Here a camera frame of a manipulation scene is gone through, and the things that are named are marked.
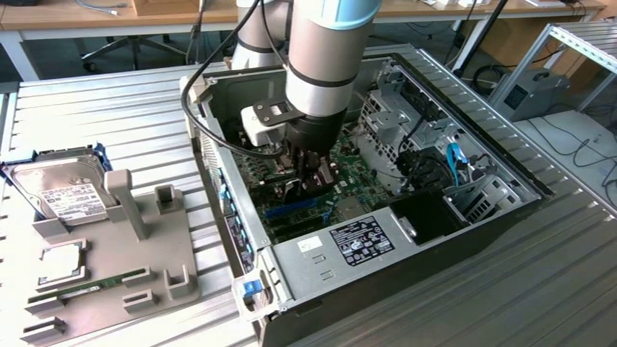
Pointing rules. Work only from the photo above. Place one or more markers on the open black PC case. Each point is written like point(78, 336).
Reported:
point(433, 274)

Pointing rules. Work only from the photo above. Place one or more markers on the silver perforated drive cage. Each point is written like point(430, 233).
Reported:
point(378, 159)

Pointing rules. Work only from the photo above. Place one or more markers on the brown cardboard box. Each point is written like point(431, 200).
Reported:
point(168, 7)

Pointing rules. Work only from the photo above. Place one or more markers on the silver power supply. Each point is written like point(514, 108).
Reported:
point(307, 267)

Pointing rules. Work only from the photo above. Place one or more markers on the blue case latch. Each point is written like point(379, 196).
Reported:
point(250, 288)

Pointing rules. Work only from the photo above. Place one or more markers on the black tripod pole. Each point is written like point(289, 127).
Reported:
point(482, 32)

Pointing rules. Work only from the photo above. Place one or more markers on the silver chipset heatsink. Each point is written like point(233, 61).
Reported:
point(350, 207)

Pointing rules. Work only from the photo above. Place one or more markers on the black office chair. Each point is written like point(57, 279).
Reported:
point(140, 43)

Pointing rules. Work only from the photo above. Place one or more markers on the silver disk bay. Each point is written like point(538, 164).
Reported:
point(486, 195)

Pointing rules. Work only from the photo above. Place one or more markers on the blue expansion slot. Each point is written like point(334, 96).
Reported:
point(284, 210)

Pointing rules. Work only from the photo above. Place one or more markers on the hard disk drive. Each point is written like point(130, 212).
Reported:
point(102, 159)

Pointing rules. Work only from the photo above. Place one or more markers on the green Dell motherboard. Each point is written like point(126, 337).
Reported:
point(355, 170)

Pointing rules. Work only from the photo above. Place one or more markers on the aluminium profile frame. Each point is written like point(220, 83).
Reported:
point(587, 39)

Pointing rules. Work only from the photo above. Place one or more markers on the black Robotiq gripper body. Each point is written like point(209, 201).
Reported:
point(313, 133)

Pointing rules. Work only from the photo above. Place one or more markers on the black expansion slot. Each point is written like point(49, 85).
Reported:
point(295, 221)
point(301, 229)

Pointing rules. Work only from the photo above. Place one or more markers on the grey parts rack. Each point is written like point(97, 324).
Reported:
point(125, 260)

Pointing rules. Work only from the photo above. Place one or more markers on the silver CPU chip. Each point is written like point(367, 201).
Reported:
point(60, 264)

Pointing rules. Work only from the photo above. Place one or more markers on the long wooden desk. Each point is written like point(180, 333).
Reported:
point(530, 9)

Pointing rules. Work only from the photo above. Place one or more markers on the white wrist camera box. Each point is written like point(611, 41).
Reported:
point(257, 130)

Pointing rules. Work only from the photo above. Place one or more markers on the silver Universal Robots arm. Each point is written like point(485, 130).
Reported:
point(322, 54)

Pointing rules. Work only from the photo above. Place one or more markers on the green RAM stick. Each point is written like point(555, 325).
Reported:
point(86, 287)

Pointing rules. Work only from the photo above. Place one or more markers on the grey control cabinet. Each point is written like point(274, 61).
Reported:
point(530, 94)

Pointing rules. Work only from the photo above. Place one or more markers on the graphics card with fan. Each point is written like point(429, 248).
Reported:
point(293, 191)

